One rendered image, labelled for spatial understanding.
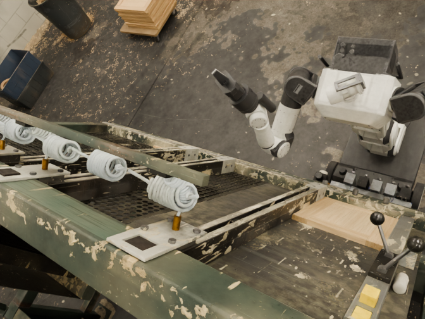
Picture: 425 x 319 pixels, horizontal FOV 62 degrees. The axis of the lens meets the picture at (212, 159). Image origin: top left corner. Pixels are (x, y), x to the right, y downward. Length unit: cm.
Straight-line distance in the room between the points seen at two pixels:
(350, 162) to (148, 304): 208
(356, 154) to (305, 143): 45
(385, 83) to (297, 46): 215
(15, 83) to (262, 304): 459
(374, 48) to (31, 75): 429
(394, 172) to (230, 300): 204
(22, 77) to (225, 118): 276
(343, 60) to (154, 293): 109
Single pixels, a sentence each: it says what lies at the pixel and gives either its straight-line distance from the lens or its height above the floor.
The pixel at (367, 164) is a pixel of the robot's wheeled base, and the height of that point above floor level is 17.
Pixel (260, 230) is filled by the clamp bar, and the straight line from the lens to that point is 110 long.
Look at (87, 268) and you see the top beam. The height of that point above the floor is 193.
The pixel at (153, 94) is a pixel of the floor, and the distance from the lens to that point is 381.
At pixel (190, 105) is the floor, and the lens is 347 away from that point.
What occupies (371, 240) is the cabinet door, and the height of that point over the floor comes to 123.
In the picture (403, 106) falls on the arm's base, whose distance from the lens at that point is 136.
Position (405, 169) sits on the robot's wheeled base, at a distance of 253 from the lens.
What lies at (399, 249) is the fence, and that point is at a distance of 122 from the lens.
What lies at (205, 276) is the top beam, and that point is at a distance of 63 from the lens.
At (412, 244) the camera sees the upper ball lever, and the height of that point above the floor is 156.
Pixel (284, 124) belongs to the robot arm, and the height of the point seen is 122.
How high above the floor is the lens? 248
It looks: 54 degrees down
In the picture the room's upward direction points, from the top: 42 degrees counter-clockwise
